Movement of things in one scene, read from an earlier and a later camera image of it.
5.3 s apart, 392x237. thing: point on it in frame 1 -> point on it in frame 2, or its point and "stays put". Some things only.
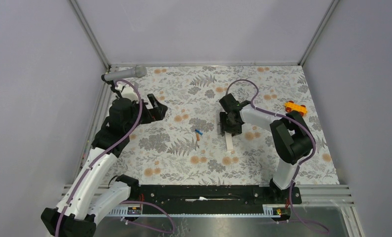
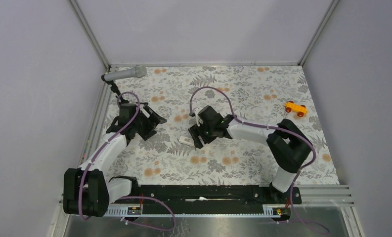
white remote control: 229,140 -> 186,140
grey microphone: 138,71 stays put
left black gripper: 158,113 -> 152,122
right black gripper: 224,127 -> 196,131
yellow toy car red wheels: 290,106 stays put
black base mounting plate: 217,199 stays put
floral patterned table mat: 185,147 stays put
